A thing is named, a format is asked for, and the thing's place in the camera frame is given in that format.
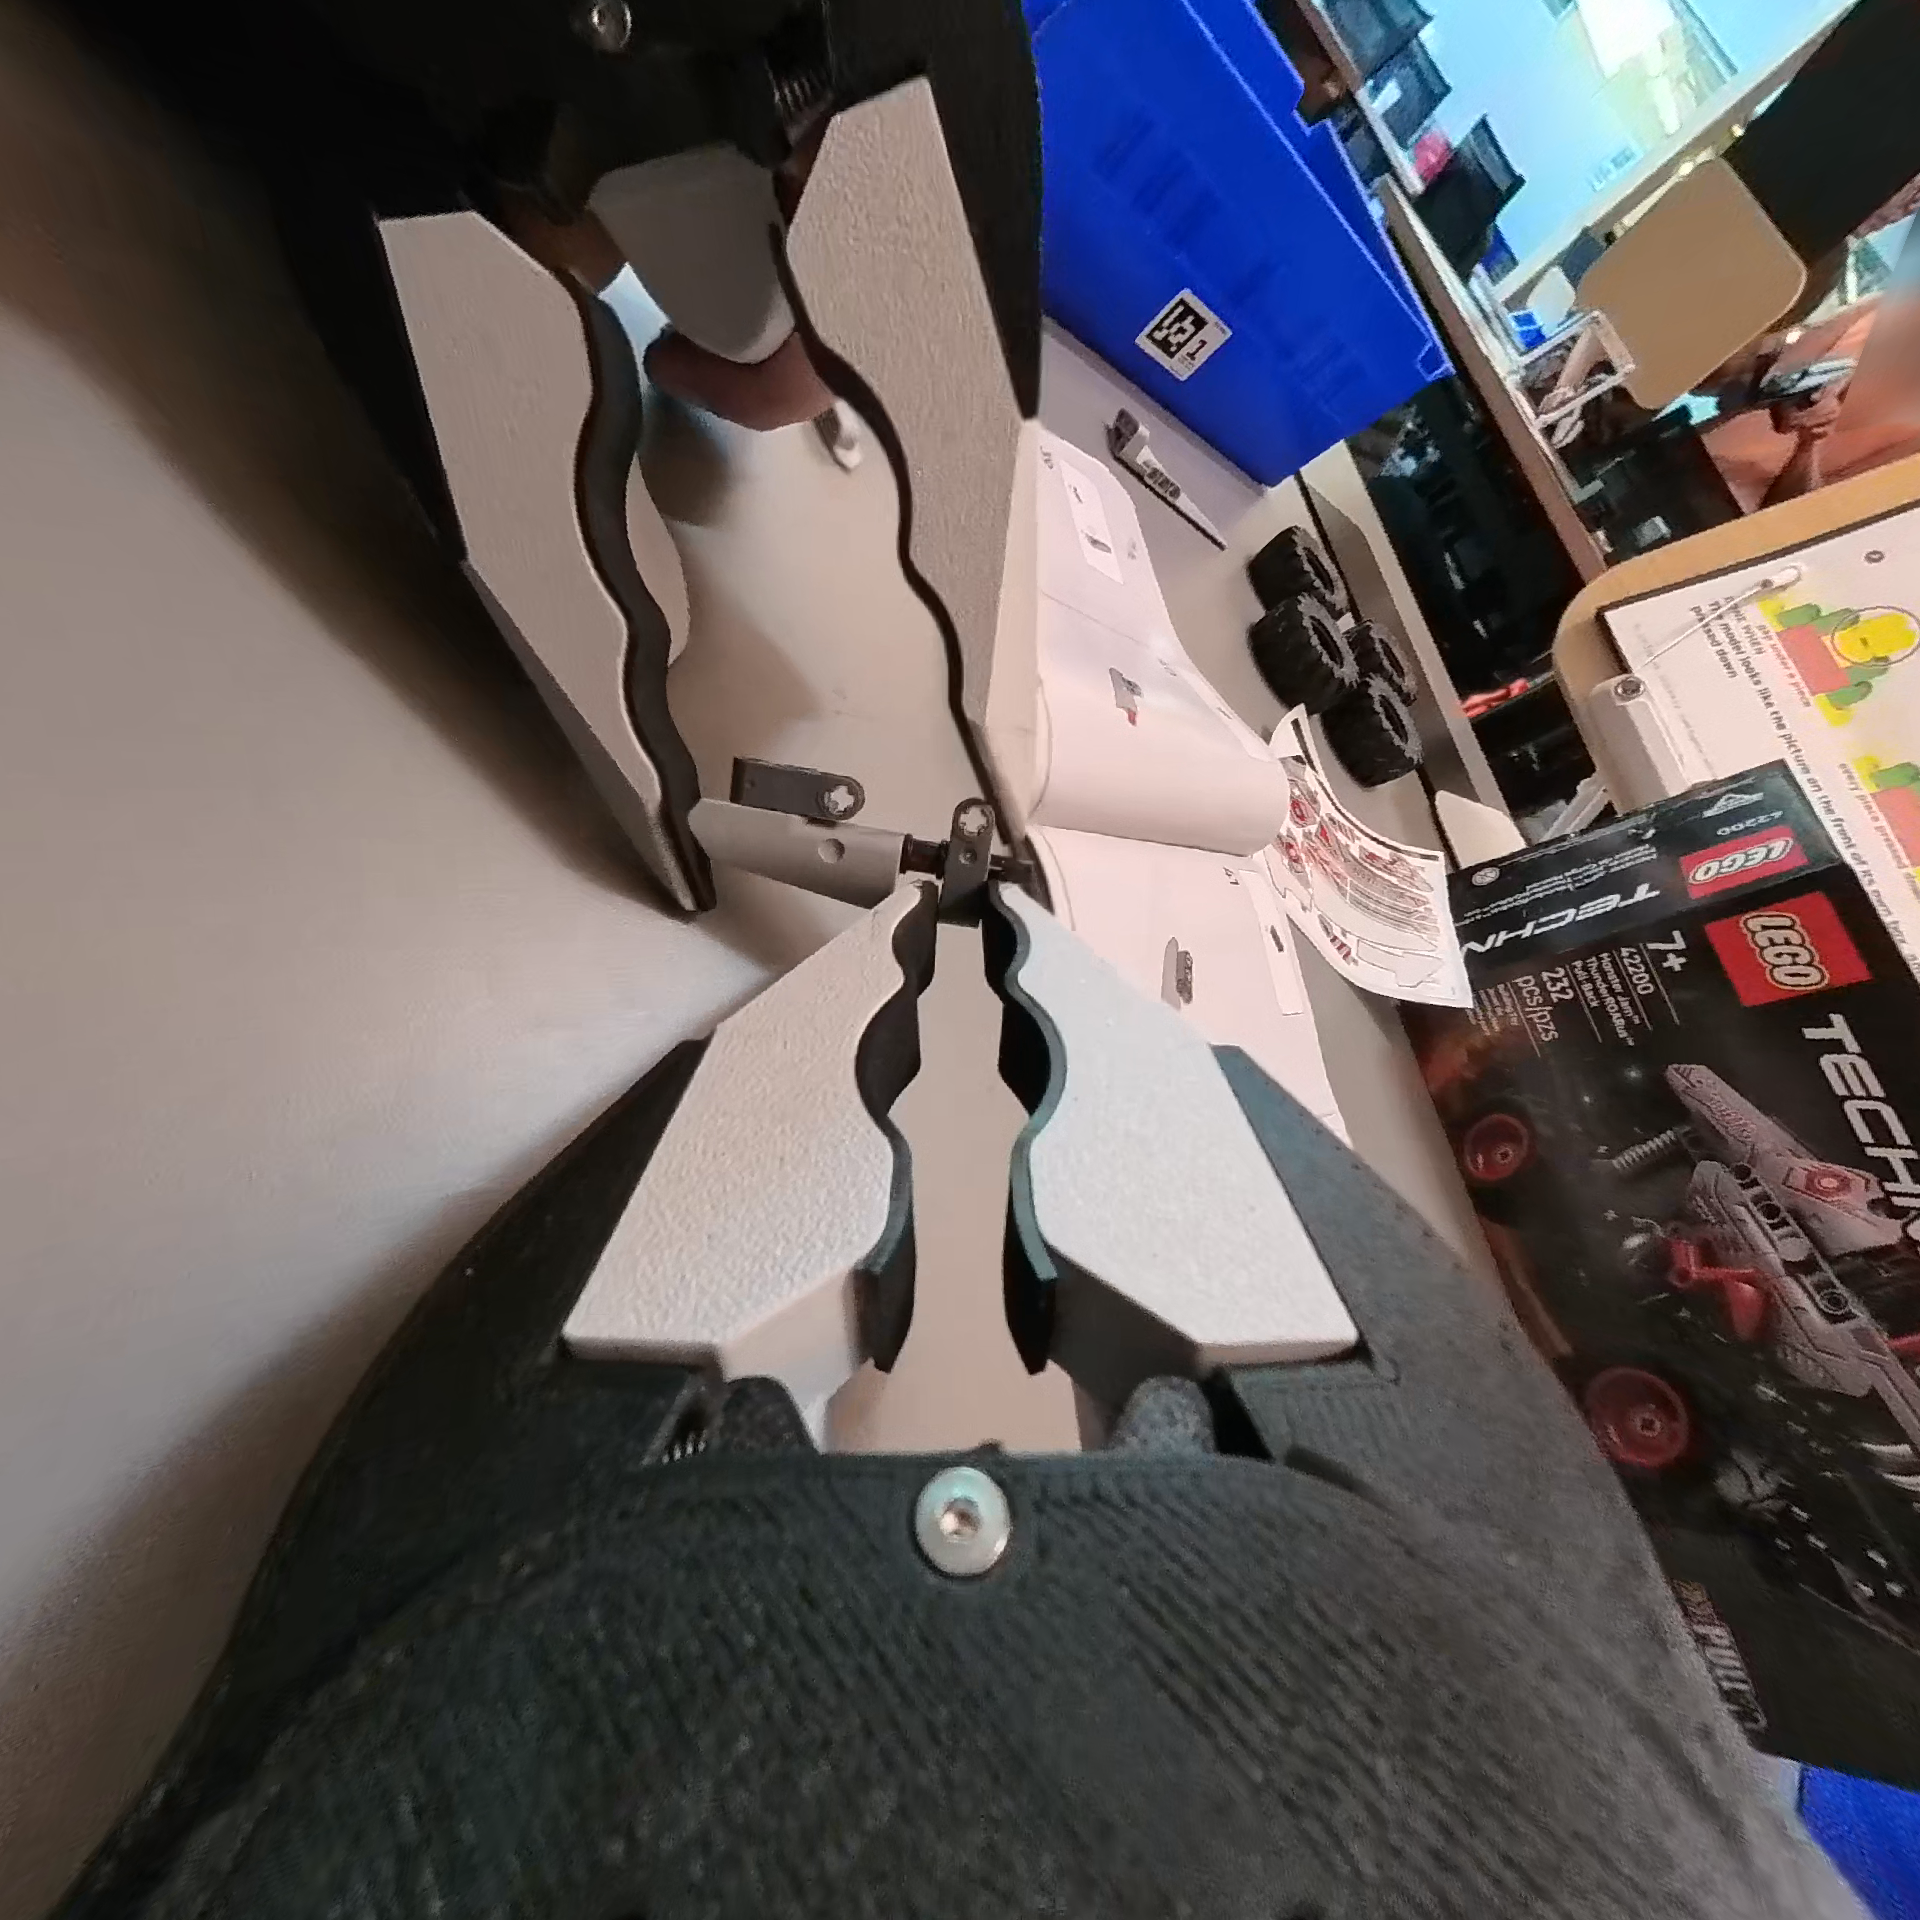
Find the white instruction booklet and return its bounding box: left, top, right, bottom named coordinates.
left=902, top=422, right=1355, bottom=1456

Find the clear acrylic stand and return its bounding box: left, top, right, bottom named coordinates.
left=1506, top=306, right=1642, bottom=441

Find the sticker sheet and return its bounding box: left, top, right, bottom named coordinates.
left=1267, top=705, right=1478, bottom=1009

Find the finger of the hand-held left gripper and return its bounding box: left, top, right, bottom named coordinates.
left=769, top=70, right=1041, bottom=889
left=376, top=208, right=720, bottom=915

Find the grey toy cylinder assembly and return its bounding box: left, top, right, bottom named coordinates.
left=689, top=755, right=951, bottom=905

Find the grey blade toy piece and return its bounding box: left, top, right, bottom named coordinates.
left=1111, top=412, right=1231, bottom=552

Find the grey desk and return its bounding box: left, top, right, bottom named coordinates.
left=0, top=0, right=1524, bottom=1667

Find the beige chair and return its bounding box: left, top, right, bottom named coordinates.
left=1575, top=155, right=1810, bottom=416

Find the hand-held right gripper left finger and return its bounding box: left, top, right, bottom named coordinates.
left=562, top=877, right=923, bottom=1373

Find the person's left hand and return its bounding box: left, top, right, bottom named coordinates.
left=644, top=326, right=838, bottom=433

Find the blue bin with square tag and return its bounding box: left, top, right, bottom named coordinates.
left=1032, top=0, right=1454, bottom=488

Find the printed instruction sheet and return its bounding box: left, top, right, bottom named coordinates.
left=1601, top=516, right=1920, bottom=905

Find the wooden display board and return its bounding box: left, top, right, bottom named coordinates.
left=1552, top=499, right=1920, bottom=909

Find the black toy set box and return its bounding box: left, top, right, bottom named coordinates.
left=1402, top=756, right=1920, bottom=1801

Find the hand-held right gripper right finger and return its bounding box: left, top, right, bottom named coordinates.
left=983, top=885, right=1370, bottom=1373

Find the blue container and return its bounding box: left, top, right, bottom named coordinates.
left=1792, top=1763, right=1920, bottom=1920

